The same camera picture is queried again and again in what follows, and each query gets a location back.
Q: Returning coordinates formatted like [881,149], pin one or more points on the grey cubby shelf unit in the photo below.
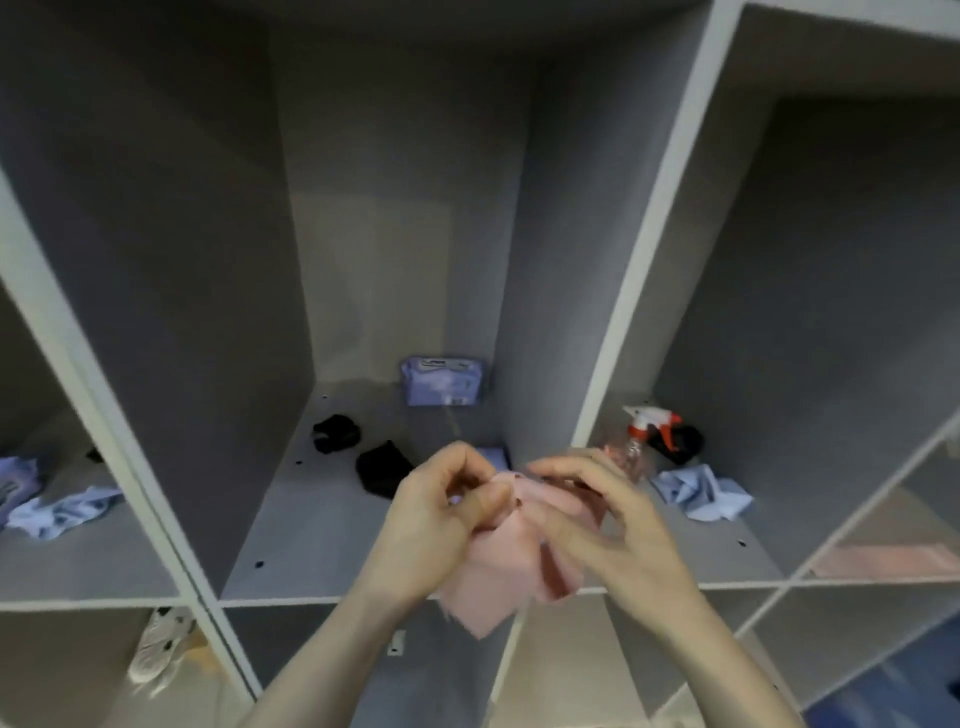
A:
[187,262]

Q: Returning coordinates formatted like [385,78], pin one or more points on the grey white sneaker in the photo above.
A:
[161,645]

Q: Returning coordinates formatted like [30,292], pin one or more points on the person's left hand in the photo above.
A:
[427,525]

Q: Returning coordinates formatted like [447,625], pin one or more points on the person's right hand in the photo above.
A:
[622,540]

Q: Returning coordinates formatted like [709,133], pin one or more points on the small white tag sticker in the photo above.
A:
[396,643]

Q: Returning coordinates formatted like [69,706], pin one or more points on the pink resistance band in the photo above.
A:
[885,562]
[487,585]

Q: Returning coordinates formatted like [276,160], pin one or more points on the pink spray bottle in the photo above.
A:
[637,431]

